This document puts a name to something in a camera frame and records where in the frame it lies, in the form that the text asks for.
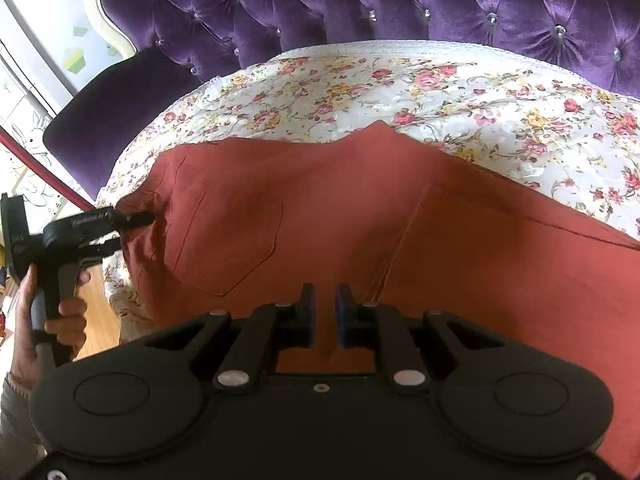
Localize red stick vacuum cleaner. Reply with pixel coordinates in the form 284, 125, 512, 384
0, 127, 97, 211

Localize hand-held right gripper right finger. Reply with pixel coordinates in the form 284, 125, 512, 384
335, 283, 502, 394

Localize white framed window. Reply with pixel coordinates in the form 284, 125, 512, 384
0, 0, 137, 111

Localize person's left hand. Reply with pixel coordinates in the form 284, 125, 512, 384
9, 265, 92, 391

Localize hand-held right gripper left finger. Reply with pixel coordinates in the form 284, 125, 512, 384
144, 283, 317, 394

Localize floral quilted blanket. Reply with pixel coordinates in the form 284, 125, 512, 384
95, 40, 640, 346

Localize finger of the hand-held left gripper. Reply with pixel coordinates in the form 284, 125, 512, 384
107, 210, 156, 231

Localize white cabinet with drawings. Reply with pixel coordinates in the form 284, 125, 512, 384
0, 42, 96, 216

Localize purple tufted velvet sofa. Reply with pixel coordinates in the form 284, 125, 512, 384
42, 0, 640, 202

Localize rust red pants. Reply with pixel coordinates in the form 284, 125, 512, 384
115, 122, 640, 479

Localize person's left forearm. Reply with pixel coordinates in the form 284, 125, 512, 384
0, 372, 48, 480

